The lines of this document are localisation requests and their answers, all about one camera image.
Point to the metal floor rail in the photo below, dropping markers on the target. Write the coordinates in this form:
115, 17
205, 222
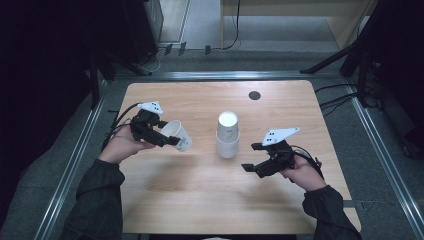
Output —
386, 163
226, 75
68, 170

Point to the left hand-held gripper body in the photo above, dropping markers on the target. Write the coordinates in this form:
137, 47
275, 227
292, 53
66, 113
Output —
143, 128

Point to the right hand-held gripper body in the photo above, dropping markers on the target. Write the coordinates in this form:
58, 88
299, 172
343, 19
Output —
281, 156

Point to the black metal stand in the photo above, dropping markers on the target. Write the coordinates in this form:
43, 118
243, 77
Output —
94, 80

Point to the person's right hand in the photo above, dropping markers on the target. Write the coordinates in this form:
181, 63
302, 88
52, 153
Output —
306, 175

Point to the grey metal bracket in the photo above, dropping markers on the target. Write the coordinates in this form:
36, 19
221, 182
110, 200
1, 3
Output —
353, 203

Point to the person's left hand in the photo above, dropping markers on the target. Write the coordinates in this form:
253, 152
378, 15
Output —
121, 145

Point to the light wooden desk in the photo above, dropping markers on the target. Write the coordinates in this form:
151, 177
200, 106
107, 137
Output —
343, 23

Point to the black tape strip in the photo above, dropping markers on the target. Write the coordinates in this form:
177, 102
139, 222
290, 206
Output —
112, 111

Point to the black tripod stand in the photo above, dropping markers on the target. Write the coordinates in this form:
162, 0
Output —
363, 56

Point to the black cabinet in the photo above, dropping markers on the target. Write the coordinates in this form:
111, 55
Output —
140, 30

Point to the black round table grommet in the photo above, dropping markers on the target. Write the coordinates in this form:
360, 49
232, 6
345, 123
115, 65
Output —
254, 95

